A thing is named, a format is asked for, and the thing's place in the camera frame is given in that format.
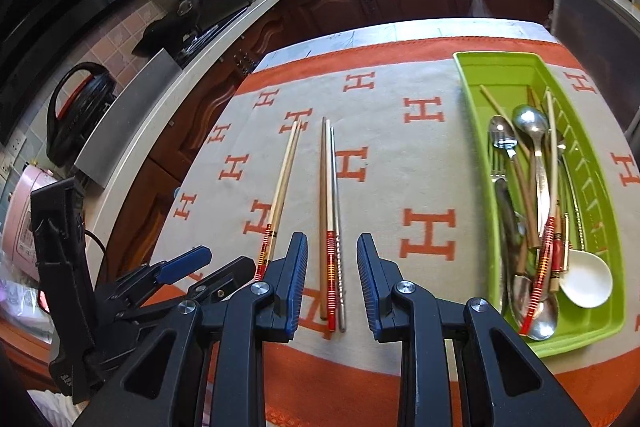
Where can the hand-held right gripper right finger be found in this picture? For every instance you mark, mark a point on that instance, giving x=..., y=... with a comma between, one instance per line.
x=369, y=287

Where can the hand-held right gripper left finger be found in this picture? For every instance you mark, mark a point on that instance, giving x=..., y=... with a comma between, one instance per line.
x=296, y=287

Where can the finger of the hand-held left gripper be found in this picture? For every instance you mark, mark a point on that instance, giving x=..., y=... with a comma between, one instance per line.
x=182, y=262
x=225, y=274

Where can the metal chopstick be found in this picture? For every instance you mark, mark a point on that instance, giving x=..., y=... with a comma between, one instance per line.
x=574, y=207
x=338, y=267

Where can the brown chopstick with red band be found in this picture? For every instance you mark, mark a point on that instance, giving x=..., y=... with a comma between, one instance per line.
x=327, y=257

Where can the light bamboo chopstick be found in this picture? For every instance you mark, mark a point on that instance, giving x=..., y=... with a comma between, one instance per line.
x=283, y=202
x=275, y=204

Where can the round metal spoon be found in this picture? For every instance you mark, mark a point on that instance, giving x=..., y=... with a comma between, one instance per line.
x=542, y=319

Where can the metal fork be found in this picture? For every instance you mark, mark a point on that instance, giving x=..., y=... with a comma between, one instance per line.
x=497, y=164

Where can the small metal spoon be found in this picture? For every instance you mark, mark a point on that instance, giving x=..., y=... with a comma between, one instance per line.
x=502, y=132

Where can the white spoon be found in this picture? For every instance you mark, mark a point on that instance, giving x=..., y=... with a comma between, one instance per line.
x=585, y=279

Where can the brown wooden chopstick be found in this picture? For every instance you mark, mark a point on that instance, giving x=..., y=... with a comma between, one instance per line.
x=485, y=100

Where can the large metal spoon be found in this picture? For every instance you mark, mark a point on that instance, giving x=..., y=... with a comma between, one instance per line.
x=530, y=119

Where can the green plastic tray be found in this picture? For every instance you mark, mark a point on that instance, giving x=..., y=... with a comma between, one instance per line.
x=500, y=72

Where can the pink rice cooker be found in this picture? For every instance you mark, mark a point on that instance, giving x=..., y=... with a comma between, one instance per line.
x=25, y=217

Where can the orange beige printed tablecloth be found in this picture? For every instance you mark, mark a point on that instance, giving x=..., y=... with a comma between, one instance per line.
x=390, y=187

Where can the black electric pressure cooker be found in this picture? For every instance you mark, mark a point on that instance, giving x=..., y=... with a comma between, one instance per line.
x=75, y=117

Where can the white cloth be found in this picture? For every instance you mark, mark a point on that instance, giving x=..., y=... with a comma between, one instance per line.
x=50, y=409

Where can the stainless steel panel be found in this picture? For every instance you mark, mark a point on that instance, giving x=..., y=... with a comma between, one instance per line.
x=130, y=117

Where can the black frying pan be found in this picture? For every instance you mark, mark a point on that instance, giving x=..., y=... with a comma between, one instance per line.
x=165, y=34

